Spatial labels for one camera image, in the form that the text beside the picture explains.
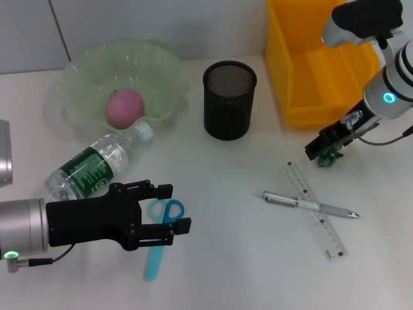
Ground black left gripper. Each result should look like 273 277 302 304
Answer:
45 179 192 252

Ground black mesh pen holder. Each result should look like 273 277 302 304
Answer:
202 60 258 141

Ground silver white pen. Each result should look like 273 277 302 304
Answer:
257 189 359 219

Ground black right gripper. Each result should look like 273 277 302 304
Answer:
305 108 381 161

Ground pink peach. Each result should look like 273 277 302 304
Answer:
105 88 145 130

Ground blue and teal scissors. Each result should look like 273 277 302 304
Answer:
143 199 185 282

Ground clear green-label water bottle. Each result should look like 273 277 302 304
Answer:
44 121 154 203

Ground translucent green fruit bowl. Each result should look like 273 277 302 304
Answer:
57 40 190 132

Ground clear plastic ruler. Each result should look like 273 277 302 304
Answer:
279 161 348 263

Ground yellow plastic bin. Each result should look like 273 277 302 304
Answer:
266 0 381 126

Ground green plastic wrapper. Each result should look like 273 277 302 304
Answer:
317 147 345 169

